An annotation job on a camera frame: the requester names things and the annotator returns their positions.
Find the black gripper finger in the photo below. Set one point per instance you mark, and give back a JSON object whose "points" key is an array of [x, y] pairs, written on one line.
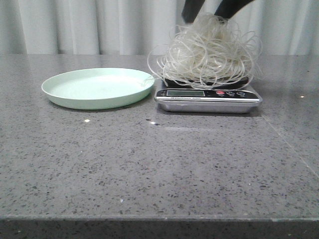
{"points": [[191, 9], [228, 8]]}

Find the white vermicelli noodle bundle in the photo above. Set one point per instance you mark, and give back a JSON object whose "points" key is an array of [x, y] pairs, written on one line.
{"points": [[209, 53]]}

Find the black silver kitchen scale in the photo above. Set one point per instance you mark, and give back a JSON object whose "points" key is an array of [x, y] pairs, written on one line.
{"points": [[237, 98]]}

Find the pale green round plate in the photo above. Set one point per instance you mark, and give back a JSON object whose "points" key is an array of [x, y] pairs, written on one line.
{"points": [[98, 88]]}

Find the white pleated curtain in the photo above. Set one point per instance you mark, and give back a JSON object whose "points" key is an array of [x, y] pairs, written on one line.
{"points": [[132, 27]]}

